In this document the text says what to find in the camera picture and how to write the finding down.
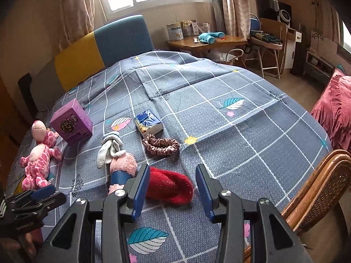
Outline white handled bag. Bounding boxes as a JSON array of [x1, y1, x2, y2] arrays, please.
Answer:
[[217, 49, 244, 66]]

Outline brown hair scrunchie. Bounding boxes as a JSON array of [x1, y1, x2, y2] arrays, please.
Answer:
[[142, 133, 181, 158]]

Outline small tissue pack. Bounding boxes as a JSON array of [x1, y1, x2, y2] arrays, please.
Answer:
[[133, 109, 164, 140]]

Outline white rabbit doll pink dress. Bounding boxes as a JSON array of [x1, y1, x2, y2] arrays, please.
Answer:
[[97, 131, 139, 195]]

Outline white round fan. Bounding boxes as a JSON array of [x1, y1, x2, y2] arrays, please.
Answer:
[[278, 9, 292, 25]]

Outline pink spotted plush toy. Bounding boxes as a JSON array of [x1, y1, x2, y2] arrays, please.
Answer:
[[20, 120, 63, 191]]

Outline white cabinet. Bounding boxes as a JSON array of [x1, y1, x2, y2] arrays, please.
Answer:
[[284, 27, 305, 69]]

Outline black monitor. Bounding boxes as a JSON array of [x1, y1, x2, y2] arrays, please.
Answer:
[[258, 0, 292, 22]]

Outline beige patterned curtain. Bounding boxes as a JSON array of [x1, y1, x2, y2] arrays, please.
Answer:
[[211, 0, 251, 40], [56, 0, 95, 51]]

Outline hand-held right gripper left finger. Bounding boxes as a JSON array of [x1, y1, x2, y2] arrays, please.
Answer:
[[35, 164, 151, 263]]

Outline white tin can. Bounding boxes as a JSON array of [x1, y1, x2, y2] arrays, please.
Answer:
[[166, 23, 184, 42]]

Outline wooden desk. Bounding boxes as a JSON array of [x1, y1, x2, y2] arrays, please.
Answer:
[[167, 34, 249, 59]]

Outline pink ruffled cloth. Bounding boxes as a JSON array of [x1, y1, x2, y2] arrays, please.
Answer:
[[310, 68, 351, 152]]

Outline low storage shelf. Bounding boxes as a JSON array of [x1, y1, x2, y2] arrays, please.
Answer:
[[303, 49, 335, 84]]

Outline white printed paper bag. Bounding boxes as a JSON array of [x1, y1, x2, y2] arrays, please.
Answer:
[[310, 29, 339, 52]]

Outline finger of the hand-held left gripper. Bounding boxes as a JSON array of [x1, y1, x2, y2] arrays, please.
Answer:
[[5, 184, 57, 206], [11, 192, 67, 220]]

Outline red knitted hat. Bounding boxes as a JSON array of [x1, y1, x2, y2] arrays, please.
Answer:
[[145, 167, 195, 205]]

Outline white metal folding chair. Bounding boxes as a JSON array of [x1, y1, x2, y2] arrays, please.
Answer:
[[243, 14, 283, 78]]

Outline wooden board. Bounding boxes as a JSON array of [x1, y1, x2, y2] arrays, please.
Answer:
[[259, 18, 288, 69]]

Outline blue plush toy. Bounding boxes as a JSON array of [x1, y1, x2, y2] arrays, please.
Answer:
[[198, 31, 225, 44]]

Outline black panel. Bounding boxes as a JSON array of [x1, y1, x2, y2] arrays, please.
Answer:
[[18, 73, 39, 118]]

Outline purple cardboard box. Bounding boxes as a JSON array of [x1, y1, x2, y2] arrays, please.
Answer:
[[50, 99, 93, 146]]

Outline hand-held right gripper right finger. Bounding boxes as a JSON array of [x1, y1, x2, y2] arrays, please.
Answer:
[[195, 164, 313, 263]]

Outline brown wicker chair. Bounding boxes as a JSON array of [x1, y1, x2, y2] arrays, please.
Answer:
[[243, 149, 351, 263]]

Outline grey yellow blue headboard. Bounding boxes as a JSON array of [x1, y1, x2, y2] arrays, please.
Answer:
[[30, 14, 154, 107]]

